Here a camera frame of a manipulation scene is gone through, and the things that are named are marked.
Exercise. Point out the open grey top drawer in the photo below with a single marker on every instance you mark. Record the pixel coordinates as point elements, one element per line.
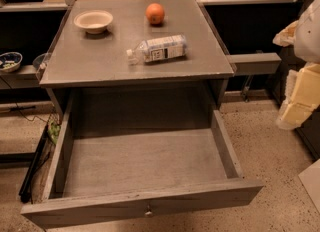
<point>121,150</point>

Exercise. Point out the grey wooden cabinet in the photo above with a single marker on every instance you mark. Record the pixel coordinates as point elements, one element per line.
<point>83,60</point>

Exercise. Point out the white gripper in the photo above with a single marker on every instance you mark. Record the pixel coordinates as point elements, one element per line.
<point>308,36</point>

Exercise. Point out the beige paper bowl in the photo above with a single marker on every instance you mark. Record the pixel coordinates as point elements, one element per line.
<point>93,21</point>

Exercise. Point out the blue patterned bowl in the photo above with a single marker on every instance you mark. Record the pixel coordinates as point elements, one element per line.
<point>10,61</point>

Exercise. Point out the clear blue-label plastic bottle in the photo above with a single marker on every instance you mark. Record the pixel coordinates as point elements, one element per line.
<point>158,49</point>

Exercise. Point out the round metal drawer knob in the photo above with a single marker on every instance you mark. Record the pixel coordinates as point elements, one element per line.
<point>148,212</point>

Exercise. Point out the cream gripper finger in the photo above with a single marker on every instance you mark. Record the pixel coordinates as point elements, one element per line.
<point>292,115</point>

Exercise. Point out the orange fruit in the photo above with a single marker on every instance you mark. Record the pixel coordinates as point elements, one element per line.
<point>155,14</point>

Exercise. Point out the grey side shelf bar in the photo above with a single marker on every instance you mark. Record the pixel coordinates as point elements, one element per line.
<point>255,64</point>

